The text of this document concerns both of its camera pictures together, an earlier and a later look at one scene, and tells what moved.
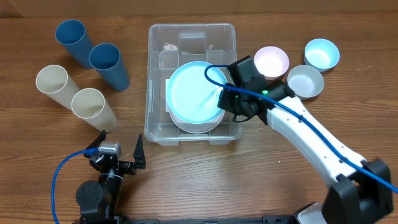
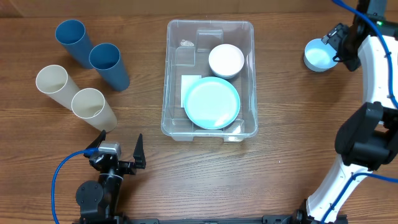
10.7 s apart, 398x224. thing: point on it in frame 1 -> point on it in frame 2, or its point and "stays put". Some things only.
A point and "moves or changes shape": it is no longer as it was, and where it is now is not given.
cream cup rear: (53, 80) stays put
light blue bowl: (321, 54) stays put
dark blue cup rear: (71, 33) stays put
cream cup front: (89, 104) stays put
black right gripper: (226, 100) -> (343, 43)
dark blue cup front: (106, 58) stays put
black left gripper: (138, 154) stays put
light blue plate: (191, 98) moves or changes shape
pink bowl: (272, 61) -> (226, 59)
